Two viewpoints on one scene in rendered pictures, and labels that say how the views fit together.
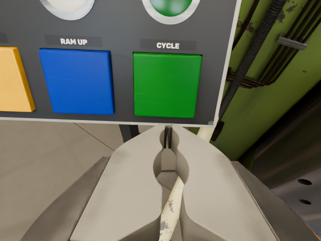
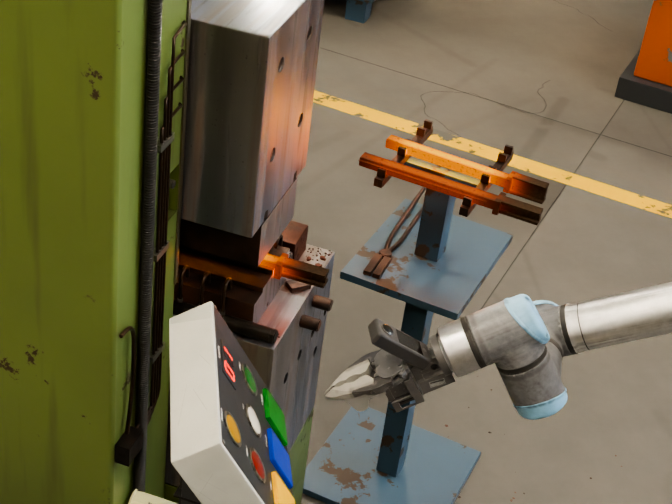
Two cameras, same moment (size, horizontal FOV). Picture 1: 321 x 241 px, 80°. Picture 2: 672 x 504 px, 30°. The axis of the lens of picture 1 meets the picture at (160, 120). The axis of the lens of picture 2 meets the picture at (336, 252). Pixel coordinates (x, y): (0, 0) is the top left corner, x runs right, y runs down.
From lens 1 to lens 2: 206 cm
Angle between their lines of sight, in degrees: 67
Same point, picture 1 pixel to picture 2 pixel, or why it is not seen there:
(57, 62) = (276, 455)
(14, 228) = not seen: outside the picture
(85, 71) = (277, 446)
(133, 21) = (257, 405)
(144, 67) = (272, 416)
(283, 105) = (165, 397)
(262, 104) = (155, 419)
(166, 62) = (270, 405)
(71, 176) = not seen: outside the picture
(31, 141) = not seen: outside the picture
